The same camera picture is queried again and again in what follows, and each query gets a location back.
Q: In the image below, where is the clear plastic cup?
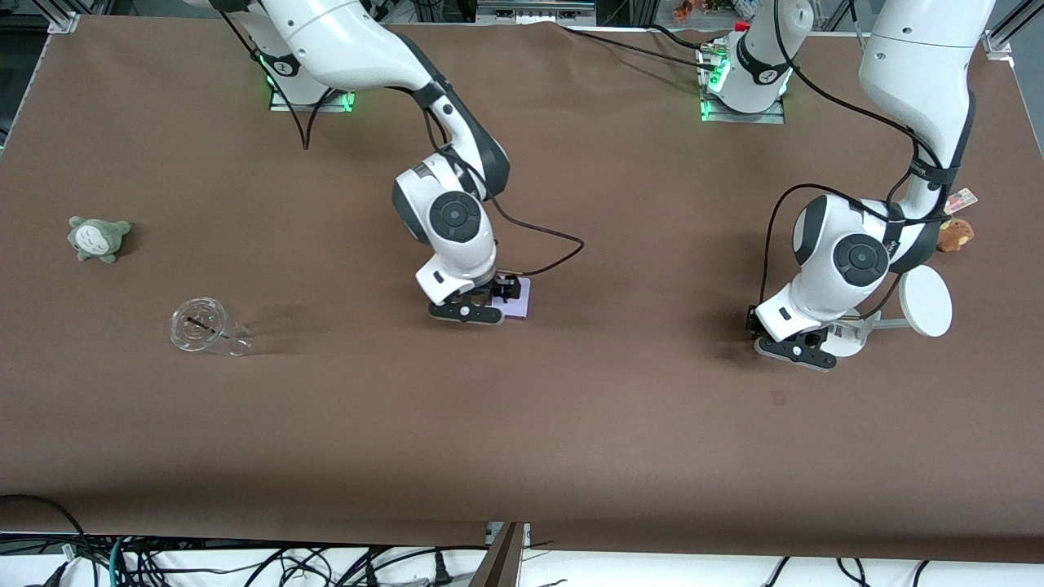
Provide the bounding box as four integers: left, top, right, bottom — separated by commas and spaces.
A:
169, 297, 254, 357

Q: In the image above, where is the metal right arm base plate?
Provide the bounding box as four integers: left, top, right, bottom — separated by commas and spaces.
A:
269, 77, 358, 113

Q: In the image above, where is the aluminium frame profile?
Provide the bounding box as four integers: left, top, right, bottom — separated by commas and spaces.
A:
45, 0, 83, 35
982, 0, 1044, 59

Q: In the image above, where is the lilac phone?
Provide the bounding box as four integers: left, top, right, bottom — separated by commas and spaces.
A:
499, 277, 533, 320

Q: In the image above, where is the thick curved black cable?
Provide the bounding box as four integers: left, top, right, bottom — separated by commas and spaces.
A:
0, 493, 92, 587

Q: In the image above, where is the white round-disc stand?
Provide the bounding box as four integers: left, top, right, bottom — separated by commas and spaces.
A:
816, 265, 953, 360

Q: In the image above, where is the grey-green totoro plush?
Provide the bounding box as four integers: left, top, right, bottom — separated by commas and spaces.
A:
68, 215, 132, 264

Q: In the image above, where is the metal frame post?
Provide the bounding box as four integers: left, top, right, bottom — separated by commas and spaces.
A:
468, 522, 532, 587

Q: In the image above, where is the brown table cover sheet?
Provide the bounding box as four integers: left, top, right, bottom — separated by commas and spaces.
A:
0, 15, 1044, 565

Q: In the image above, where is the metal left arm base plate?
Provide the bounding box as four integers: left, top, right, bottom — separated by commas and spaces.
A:
699, 45, 786, 126

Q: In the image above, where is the long black table cable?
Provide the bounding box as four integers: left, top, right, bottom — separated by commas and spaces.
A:
557, 22, 720, 72

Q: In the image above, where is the metal rail bracket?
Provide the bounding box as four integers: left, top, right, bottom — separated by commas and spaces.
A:
476, 0, 597, 26

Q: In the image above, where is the short black table cable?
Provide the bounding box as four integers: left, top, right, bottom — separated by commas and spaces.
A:
647, 22, 712, 51

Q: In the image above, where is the brown capybara plush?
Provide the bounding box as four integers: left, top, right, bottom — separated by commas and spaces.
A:
936, 217, 976, 254

